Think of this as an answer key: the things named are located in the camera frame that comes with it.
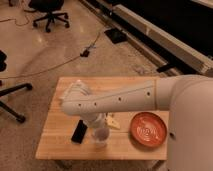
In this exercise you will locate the white ceramic cup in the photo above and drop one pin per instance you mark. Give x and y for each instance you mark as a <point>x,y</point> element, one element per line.
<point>100,136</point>

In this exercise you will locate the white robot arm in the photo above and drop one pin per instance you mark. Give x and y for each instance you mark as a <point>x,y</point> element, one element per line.
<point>187,98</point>

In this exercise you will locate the orange ceramic bowl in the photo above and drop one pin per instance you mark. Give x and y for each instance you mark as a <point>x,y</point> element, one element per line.
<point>148,129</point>

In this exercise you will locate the red item on white holder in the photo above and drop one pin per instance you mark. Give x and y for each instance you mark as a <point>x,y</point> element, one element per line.
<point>112,123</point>

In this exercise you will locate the black smartphone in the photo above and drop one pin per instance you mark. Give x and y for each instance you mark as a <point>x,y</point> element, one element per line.
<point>79,132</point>

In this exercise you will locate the wooden table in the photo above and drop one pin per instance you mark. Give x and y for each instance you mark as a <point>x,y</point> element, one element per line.
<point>55,142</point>

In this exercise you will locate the black office chair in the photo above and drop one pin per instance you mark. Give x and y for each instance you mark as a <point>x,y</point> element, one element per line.
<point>51,9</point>

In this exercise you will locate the white long bench rail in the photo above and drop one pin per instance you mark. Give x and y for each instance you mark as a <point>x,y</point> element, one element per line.
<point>201,63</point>

